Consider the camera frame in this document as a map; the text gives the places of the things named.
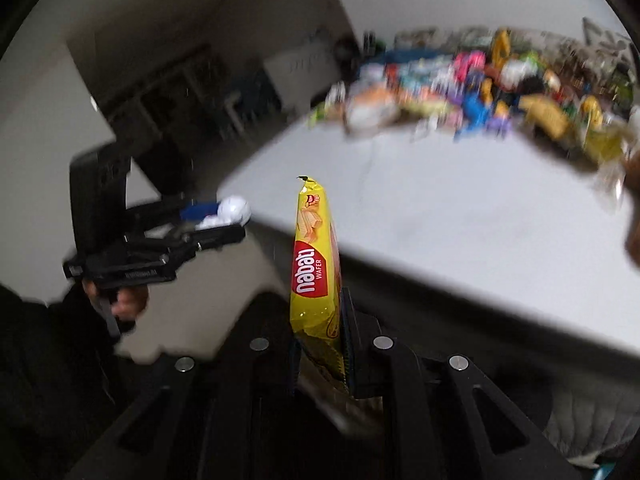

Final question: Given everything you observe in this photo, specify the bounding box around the leaf print cushion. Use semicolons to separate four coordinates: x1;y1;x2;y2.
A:
581;16;635;63

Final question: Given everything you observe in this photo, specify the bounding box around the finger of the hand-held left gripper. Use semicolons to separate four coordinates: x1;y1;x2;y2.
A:
127;194;223;235
169;223;247;253

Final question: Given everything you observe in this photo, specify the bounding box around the small white tissue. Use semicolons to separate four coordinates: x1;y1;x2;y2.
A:
197;196;252;231

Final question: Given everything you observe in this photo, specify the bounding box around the yellow wafer packet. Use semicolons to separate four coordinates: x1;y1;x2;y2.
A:
290;176;351;395

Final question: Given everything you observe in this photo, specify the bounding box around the person's left forearm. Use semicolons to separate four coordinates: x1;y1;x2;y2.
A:
0;284;121;480

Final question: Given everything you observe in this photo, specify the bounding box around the colourful toy pile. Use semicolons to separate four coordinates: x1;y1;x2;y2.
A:
307;27;640;171

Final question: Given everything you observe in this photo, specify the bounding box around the dark display shelf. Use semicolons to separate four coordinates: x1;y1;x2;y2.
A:
100;45;223;161

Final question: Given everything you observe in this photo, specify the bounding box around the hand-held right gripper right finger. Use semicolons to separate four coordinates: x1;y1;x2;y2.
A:
339;287;583;480

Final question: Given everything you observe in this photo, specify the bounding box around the flower print cushion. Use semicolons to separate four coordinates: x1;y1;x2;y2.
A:
394;26;501;50

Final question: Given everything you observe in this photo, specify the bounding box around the person's left hand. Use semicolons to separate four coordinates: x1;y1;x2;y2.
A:
82;280;150;333

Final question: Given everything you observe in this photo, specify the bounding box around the brown plush toy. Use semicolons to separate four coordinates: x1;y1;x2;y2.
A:
624;152;640;273

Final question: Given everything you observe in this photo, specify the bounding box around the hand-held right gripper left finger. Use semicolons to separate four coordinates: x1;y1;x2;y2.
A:
67;332;303;480

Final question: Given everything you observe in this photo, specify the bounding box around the grey ribbed cushion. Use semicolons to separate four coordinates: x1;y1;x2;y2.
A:
542;385;640;466

